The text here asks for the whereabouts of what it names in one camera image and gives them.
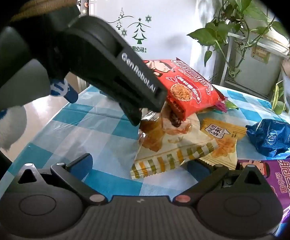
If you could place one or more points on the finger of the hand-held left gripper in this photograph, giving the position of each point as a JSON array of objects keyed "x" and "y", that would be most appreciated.
[{"x": 134, "y": 116}]

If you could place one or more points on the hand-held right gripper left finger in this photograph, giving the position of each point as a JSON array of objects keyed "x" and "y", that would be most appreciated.
[{"x": 81, "y": 164}]

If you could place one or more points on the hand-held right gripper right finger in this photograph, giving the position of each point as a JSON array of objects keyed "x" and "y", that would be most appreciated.
[{"x": 197, "y": 171}]

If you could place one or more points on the striped clear bread packet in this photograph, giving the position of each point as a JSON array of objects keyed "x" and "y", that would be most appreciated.
[{"x": 175, "y": 150}]

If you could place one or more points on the yellow waffle snack packet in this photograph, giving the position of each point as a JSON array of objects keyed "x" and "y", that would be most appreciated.
[{"x": 225, "y": 150}]

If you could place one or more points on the red noodle packet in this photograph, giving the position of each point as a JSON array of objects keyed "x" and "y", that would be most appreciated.
[{"x": 192, "y": 87}]

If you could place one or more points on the pink snack packet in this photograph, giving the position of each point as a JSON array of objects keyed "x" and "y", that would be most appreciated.
[{"x": 220, "y": 106}]

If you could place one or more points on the blue snack packet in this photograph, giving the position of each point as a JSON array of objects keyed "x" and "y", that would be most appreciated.
[{"x": 272, "y": 137}]

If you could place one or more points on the purple noodle packet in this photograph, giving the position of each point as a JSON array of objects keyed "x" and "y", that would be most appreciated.
[{"x": 284, "y": 180}]

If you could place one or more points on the person's left hand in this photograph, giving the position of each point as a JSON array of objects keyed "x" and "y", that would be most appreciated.
[{"x": 7, "y": 130}]

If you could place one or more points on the blue checked tablecloth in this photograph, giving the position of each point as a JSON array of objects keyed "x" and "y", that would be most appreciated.
[{"x": 105, "y": 135}]

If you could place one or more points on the white refrigerator with tree print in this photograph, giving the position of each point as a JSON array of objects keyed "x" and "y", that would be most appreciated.
[{"x": 147, "y": 5}]

